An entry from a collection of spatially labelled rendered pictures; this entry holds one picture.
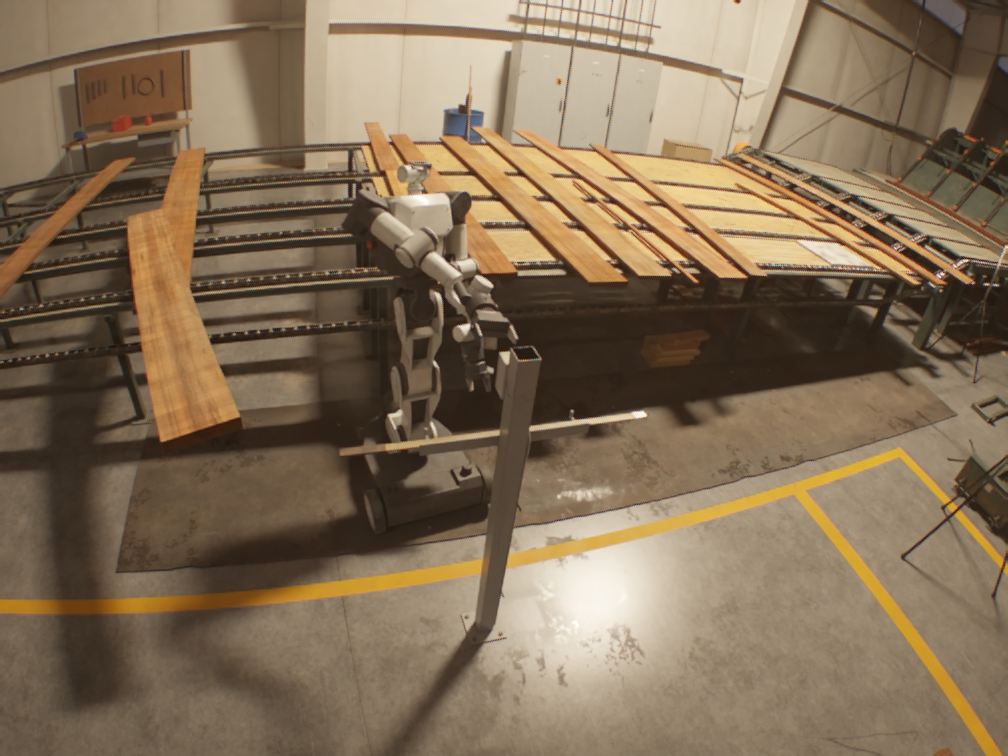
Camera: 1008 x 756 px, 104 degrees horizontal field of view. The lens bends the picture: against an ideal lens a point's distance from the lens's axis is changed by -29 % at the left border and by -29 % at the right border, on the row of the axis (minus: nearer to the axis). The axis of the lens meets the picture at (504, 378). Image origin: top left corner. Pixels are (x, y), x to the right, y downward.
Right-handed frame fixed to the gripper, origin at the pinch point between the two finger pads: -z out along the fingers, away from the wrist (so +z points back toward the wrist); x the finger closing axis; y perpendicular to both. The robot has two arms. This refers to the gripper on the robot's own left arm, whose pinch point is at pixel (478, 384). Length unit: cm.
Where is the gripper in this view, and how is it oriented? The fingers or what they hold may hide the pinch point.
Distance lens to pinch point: 235.1
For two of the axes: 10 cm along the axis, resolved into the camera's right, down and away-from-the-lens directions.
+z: -1.8, -9.6, -2.0
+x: 7.3, 0.1, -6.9
